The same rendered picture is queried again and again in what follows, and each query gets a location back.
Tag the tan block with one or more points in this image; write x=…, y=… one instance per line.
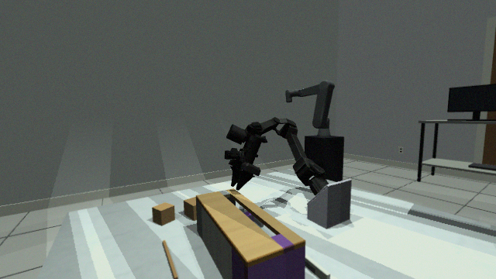
x=190, y=208

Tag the tan wooden stick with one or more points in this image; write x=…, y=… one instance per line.
x=169, y=260

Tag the brown cardboard box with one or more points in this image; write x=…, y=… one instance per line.
x=163, y=214

